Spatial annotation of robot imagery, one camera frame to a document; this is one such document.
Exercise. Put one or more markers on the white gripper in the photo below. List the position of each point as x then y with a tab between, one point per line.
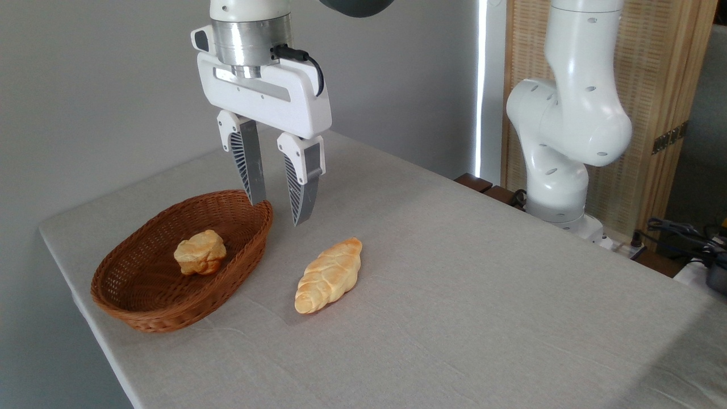
267	105

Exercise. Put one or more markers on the small round bread roll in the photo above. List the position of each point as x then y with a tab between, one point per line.
200	253

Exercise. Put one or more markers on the long braided bread loaf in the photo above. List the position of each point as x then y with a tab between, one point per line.
329	275

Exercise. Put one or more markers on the brown wicker basket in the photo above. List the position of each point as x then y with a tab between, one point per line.
147	284

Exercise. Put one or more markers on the dark brown wooden block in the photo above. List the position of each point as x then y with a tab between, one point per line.
474	182

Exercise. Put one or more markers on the grey tablecloth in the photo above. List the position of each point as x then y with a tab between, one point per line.
454	295

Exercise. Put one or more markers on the white power strip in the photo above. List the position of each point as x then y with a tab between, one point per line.
622	247

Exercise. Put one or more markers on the bamboo folding screen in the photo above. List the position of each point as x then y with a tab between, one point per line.
653	85

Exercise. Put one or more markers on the metal screen hinge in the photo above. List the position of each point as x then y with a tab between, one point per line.
670	138

